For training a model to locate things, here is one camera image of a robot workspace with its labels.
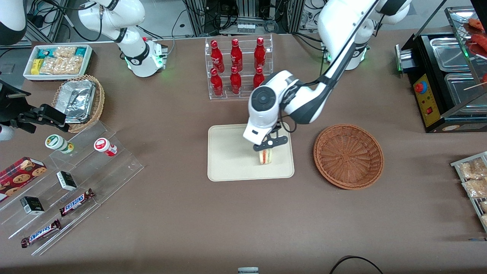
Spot red lid white bottle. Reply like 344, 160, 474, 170
94, 138, 118, 157

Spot Snickers bar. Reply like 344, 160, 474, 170
21, 219, 62, 249
59, 188, 96, 217

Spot brown wicker basket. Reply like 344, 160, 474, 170
314, 124, 384, 190

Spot metal wire rack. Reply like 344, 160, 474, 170
450, 151, 487, 233

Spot stacked foil containers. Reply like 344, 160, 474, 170
59, 80, 96, 124

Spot small black box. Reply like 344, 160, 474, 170
56, 171, 78, 191
20, 196, 45, 215

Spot red cola bottle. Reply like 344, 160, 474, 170
210, 40, 225, 73
229, 66, 242, 95
210, 68, 224, 97
253, 67, 266, 89
254, 37, 266, 70
230, 38, 244, 72

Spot steel warmer pan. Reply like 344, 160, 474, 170
430, 37, 473, 73
444, 72, 487, 108

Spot red sausages on skewers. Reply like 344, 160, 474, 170
465, 17, 487, 58

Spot clear acrylic bottle rack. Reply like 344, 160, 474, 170
205, 34, 274, 100

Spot black hot food warmer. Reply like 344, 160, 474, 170
395, 0, 487, 134

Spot white snack bin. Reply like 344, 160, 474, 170
23, 44, 93, 82

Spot cream plastic tray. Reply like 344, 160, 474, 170
207, 122, 295, 182

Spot light wicker basket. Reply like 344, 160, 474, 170
51, 75, 105, 133

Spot clear bag of snacks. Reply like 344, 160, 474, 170
462, 178, 487, 199
458, 158, 487, 180

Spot red cookie box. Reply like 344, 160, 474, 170
0, 156, 48, 202

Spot clear bag of crackers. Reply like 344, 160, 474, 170
40, 46, 85, 75

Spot green lid white bottle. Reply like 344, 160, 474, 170
45, 134, 75, 155

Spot black cable loop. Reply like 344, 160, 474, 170
329, 255, 385, 274

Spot clear acrylic stepped stand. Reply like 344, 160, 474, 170
0, 121, 145, 256

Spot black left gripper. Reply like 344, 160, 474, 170
253, 129, 289, 152

